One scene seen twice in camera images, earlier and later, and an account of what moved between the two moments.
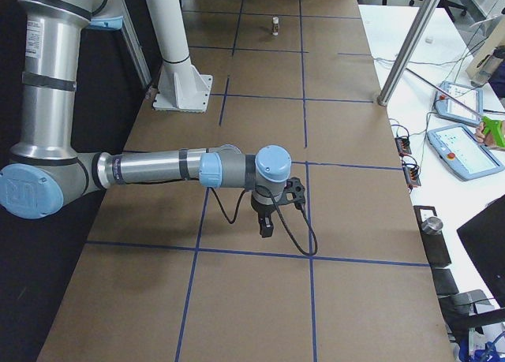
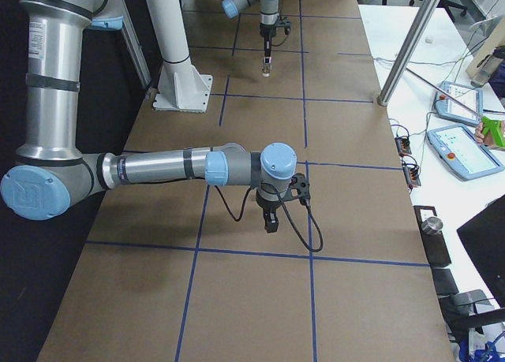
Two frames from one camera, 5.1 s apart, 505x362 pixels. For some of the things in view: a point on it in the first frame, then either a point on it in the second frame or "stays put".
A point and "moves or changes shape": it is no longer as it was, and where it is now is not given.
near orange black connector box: [412, 175] stays put
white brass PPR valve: [275, 21] moves or changes shape
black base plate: [435, 244] stays put
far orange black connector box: [403, 146] stays put
